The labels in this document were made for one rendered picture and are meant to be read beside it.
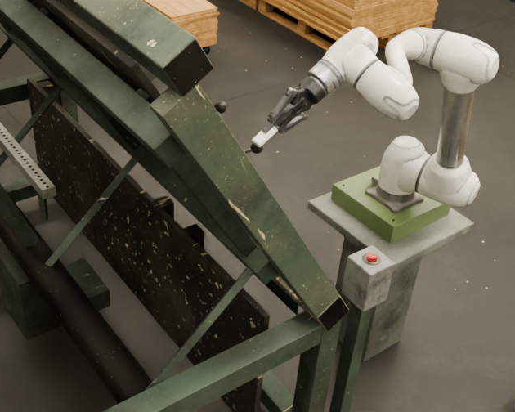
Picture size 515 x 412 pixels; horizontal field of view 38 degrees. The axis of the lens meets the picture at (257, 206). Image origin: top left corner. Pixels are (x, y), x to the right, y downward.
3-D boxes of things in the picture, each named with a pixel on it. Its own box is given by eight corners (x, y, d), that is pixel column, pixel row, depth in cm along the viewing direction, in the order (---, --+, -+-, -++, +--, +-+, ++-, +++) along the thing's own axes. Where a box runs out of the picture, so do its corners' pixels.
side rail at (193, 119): (316, 318, 246) (339, 294, 248) (162, 116, 161) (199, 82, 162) (305, 307, 250) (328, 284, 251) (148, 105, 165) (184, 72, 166)
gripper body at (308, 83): (321, 81, 200) (297, 104, 199) (330, 100, 207) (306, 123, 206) (303, 69, 205) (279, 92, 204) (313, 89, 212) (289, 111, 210)
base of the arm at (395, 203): (387, 176, 323) (389, 164, 319) (425, 200, 309) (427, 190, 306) (356, 187, 313) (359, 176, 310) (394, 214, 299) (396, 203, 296)
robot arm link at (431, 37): (400, 21, 245) (438, 32, 240) (419, 19, 260) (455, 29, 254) (389, 60, 251) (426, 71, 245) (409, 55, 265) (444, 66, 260)
